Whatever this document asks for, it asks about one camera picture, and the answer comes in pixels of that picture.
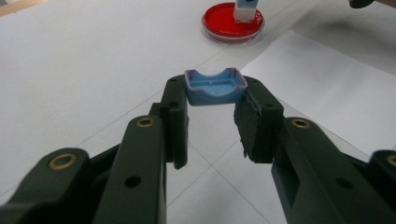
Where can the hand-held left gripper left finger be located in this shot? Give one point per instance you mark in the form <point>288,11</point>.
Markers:
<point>146,161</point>

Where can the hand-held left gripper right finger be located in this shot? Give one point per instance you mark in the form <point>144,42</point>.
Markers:
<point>299,161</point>

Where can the blue stamp cap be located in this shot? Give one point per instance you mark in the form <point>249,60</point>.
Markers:
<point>214,91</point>

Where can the red round ink pad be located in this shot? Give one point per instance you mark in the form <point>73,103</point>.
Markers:
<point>221,25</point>

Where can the white paper sheet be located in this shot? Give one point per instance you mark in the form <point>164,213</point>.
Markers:
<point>327,84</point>

